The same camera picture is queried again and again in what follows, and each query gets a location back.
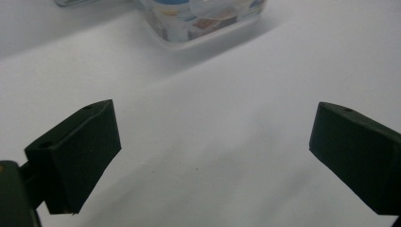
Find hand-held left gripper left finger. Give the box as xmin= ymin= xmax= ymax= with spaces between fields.
xmin=19 ymin=98 xmax=123 ymax=216

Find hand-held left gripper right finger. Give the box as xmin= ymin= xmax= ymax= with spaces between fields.
xmin=308 ymin=101 xmax=401 ymax=217

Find clear plastic lid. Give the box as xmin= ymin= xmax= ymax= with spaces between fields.
xmin=52 ymin=0 xmax=105 ymax=8

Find clear plastic storage box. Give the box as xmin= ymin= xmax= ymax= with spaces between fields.
xmin=135 ymin=0 xmax=269 ymax=51

